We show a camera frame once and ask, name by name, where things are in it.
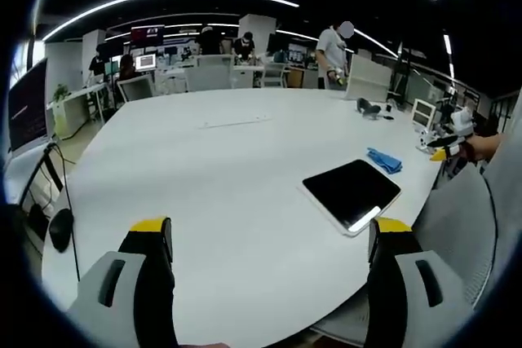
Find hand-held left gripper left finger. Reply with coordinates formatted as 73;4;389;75
67;215;179;348

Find dark grey bundled object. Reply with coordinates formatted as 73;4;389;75
356;97;383;120

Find grey mesh office chair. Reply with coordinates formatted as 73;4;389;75
308;165;499;337

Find white side desk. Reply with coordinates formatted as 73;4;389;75
46;81;108;139

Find red wall screen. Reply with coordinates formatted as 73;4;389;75
130;24;166;46

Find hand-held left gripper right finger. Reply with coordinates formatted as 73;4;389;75
366;217;475;348

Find white office chair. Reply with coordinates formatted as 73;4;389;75
116;76;157;104
262;61;287;89

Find green potted plant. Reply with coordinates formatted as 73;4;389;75
51;83;71;104

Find black tablet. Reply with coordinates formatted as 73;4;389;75
300;158;404;237

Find person's right hand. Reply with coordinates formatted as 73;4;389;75
463;133;503;162

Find large dark monitor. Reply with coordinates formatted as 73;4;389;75
7;57;51;154

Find blue cleaning cloth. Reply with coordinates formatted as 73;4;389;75
365;147;405;174

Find small white device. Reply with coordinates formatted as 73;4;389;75
415;129;435;154

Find black cable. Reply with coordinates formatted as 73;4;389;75
43;142;82;284

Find small bright computer monitor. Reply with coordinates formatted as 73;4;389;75
135;54;158;73

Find black computer mouse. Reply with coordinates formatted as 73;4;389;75
48;208;75;254

